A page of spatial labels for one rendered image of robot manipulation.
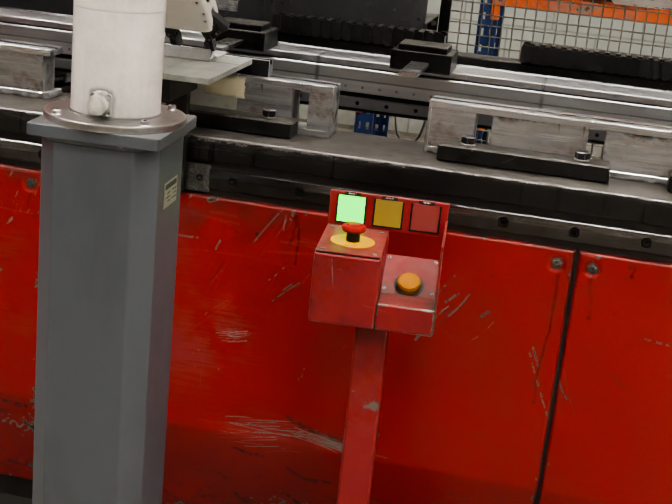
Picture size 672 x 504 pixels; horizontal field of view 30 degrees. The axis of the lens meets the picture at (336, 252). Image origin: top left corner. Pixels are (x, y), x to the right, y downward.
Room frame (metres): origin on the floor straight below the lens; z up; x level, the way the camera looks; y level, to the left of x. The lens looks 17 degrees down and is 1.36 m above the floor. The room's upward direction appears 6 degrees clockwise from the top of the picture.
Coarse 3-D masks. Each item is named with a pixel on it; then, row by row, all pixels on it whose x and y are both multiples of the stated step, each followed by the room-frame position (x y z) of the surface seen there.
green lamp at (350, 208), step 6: (342, 198) 2.02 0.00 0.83; (348, 198) 2.02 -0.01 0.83; (354, 198) 2.02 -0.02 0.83; (360, 198) 2.02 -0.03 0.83; (342, 204) 2.02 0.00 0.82; (348, 204) 2.02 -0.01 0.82; (354, 204) 2.02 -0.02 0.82; (360, 204) 2.02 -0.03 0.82; (342, 210) 2.02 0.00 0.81; (348, 210) 2.02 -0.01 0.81; (354, 210) 2.02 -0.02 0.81; (360, 210) 2.02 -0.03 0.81; (342, 216) 2.02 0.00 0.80; (348, 216) 2.02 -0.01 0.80; (354, 216) 2.02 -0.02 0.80; (360, 216) 2.02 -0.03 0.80; (360, 222) 2.02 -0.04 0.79
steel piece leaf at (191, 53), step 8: (168, 48) 2.23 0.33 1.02; (176, 48) 2.22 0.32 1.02; (184, 48) 2.22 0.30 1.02; (192, 48) 2.22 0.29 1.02; (200, 48) 2.22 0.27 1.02; (168, 56) 2.22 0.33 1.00; (176, 56) 2.22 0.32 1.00; (184, 56) 2.22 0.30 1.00; (192, 56) 2.22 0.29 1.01; (200, 56) 2.22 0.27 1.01; (208, 56) 2.21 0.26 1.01; (216, 56) 2.27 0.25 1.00
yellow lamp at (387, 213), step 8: (376, 200) 2.01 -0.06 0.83; (384, 200) 2.01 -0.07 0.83; (376, 208) 2.01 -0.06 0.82; (384, 208) 2.01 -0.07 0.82; (392, 208) 2.01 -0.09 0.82; (400, 208) 2.01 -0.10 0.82; (376, 216) 2.01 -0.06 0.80; (384, 216) 2.01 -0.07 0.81; (392, 216) 2.01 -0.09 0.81; (400, 216) 2.01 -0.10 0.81; (376, 224) 2.01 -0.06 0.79; (384, 224) 2.01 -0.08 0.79; (392, 224) 2.01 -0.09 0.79
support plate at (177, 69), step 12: (168, 60) 2.19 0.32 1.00; (180, 60) 2.20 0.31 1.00; (192, 60) 2.21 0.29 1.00; (216, 60) 2.24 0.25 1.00; (228, 60) 2.25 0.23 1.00; (240, 60) 2.27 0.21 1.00; (168, 72) 2.06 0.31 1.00; (180, 72) 2.08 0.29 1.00; (192, 72) 2.09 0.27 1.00; (204, 72) 2.10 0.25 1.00; (216, 72) 2.11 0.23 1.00; (228, 72) 2.15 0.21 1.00; (204, 84) 2.04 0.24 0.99
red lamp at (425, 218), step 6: (414, 204) 2.01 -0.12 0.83; (420, 204) 2.01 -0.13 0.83; (414, 210) 2.01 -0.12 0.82; (420, 210) 2.01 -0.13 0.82; (426, 210) 2.01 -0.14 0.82; (432, 210) 2.00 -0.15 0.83; (438, 210) 2.00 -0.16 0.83; (414, 216) 2.01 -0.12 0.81; (420, 216) 2.01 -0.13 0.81; (426, 216) 2.01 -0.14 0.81; (432, 216) 2.00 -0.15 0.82; (438, 216) 2.00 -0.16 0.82; (414, 222) 2.01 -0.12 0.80; (420, 222) 2.01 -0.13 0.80; (426, 222) 2.01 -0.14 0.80; (432, 222) 2.00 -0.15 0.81; (414, 228) 2.01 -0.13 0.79; (420, 228) 2.01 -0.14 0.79; (426, 228) 2.01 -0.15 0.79; (432, 228) 2.00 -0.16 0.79
